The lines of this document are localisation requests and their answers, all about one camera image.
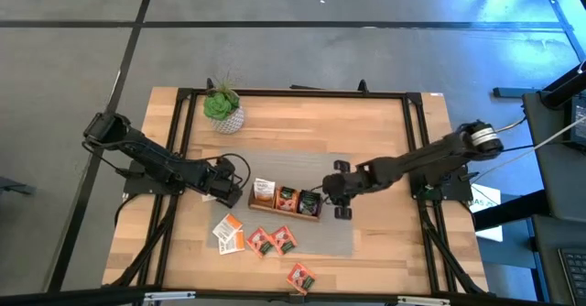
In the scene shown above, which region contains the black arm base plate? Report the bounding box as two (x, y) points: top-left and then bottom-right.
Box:
(407, 166), (475, 202)
(114, 158), (190, 196)

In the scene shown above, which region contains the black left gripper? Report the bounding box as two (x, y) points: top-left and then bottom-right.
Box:
(196, 156), (245, 210)

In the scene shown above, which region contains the black desk leg bar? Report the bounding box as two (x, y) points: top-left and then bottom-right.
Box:
(473, 189), (550, 233)

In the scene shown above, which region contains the dark grey desk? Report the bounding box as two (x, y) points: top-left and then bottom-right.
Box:
(521, 89), (586, 306)

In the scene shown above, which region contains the dark blackcurrant tea packet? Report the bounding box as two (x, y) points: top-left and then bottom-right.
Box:
(298, 189), (323, 218)

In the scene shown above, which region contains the teal chair foot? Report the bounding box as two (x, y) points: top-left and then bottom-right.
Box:
(0, 173), (37, 197)

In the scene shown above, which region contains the white paper sign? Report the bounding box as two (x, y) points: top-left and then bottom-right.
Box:
(469, 182), (504, 243)

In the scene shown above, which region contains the wooden three-compartment tray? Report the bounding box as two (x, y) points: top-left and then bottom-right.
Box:
(247, 177), (324, 224)

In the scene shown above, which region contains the orange peach tea packet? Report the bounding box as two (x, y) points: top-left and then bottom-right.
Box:
(276, 185), (299, 214)
(269, 224), (299, 257)
(245, 226), (276, 259)
(286, 262), (317, 296)

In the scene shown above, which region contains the black pole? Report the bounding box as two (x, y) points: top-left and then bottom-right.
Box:
(538, 60), (586, 111)

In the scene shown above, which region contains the grey woven placemat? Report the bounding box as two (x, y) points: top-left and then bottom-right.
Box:
(205, 148), (355, 258)

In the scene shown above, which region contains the black keyboard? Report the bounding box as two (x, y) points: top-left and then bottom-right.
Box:
(557, 246), (586, 305)

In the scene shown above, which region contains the teal metal bar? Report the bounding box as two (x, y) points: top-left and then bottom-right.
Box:
(493, 85), (542, 99)

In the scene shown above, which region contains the thin white cable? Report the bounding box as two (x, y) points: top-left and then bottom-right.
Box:
(473, 115), (586, 183)

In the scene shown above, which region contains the black beam with silver brackets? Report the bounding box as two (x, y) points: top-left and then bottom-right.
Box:
(0, 283), (586, 306)

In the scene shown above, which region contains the green succulent in white pot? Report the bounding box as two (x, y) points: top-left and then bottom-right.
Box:
(202, 74), (246, 136)

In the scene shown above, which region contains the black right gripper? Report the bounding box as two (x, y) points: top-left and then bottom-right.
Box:
(321, 158), (365, 222)

